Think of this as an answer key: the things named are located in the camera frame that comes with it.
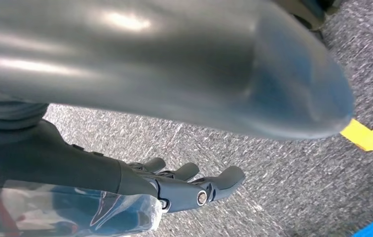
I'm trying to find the yellow floor tape square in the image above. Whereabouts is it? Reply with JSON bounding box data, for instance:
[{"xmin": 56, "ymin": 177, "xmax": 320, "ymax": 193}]
[{"xmin": 340, "ymin": 111, "xmax": 373, "ymax": 152}]

